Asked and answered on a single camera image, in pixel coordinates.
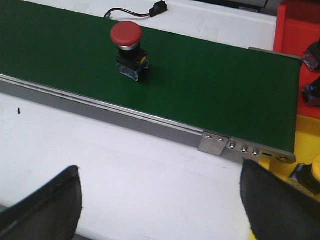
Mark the red plastic tray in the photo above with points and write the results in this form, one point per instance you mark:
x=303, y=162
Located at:
x=297, y=27

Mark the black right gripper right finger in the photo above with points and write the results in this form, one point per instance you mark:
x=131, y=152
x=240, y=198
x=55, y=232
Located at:
x=276, y=210

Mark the yellow mushroom push button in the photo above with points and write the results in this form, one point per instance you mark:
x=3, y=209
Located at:
x=306, y=177

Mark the black sensor with cable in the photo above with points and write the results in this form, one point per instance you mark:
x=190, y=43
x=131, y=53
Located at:
x=157, y=9

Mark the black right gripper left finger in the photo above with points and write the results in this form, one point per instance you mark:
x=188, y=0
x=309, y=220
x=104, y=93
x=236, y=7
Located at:
x=50, y=213

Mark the green conveyor belt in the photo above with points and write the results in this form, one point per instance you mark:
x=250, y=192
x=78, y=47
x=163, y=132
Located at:
x=248, y=93

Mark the red mushroom push button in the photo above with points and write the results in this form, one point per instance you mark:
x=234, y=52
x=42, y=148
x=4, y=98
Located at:
x=131, y=60
x=311, y=56
x=311, y=93

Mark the aluminium conveyor frame rail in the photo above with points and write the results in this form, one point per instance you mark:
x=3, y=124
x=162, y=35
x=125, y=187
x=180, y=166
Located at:
x=216, y=143

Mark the yellow plastic tray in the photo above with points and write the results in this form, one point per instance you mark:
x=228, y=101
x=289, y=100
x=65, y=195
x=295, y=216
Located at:
x=307, y=147

